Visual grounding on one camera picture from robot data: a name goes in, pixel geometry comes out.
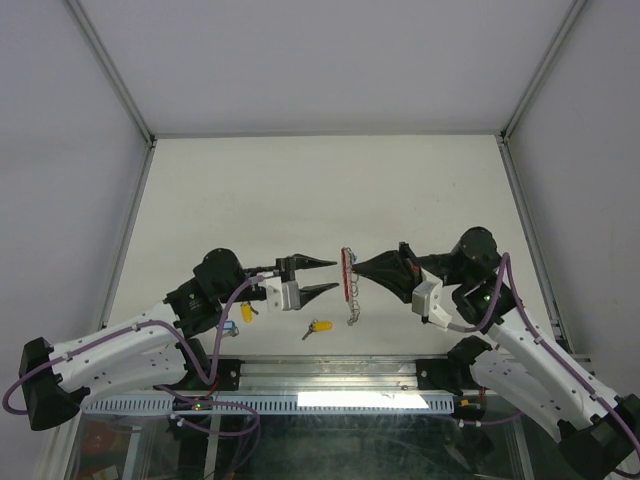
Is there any left aluminium frame post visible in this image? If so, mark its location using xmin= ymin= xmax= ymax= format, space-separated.
xmin=63 ymin=0 xmax=156 ymax=146

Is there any blue tag key on table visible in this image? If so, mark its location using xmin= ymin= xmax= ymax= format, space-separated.
xmin=222 ymin=320 xmax=239 ymax=338

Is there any metal keyring holder red handle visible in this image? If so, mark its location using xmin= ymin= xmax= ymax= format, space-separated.
xmin=340 ymin=247 xmax=361 ymax=326

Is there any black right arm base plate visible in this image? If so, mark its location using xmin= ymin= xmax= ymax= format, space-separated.
xmin=415 ymin=358 xmax=479 ymax=396

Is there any yellow tag key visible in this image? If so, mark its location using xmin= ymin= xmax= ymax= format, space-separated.
xmin=240 ymin=302 xmax=259 ymax=323
xmin=302 ymin=320 xmax=333 ymax=341

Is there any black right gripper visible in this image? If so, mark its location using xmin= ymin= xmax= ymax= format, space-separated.
xmin=351 ymin=242 xmax=471 ymax=304

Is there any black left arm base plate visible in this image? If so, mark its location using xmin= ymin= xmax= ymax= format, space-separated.
xmin=189 ymin=359 xmax=244 ymax=392

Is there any right aluminium frame post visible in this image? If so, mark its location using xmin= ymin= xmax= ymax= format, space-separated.
xmin=499 ymin=0 xmax=591 ymax=143

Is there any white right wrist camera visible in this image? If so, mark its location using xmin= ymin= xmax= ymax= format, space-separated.
xmin=411 ymin=280 xmax=451 ymax=331

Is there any aluminium mounting rail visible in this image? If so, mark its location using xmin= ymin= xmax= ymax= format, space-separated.
xmin=99 ymin=353 xmax=596 ymax=399

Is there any white slotted cable duct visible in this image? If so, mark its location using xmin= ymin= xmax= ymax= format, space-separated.
xmin=83 ymin=391 xmax=455 ymax=417

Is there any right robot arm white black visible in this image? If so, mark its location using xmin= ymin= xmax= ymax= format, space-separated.
xmin=341 ymin=227 xmax=639 ymax=479

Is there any aluminium frame post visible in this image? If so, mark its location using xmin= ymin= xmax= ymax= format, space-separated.
xmin=499 ymin=0 xmax=591 ymax=143
xmin=63 ymin=0 xmax=156 ymax=146

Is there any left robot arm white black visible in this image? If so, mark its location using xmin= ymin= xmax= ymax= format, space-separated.
xmin=2 ymin=248 xmax=334 ymax=431

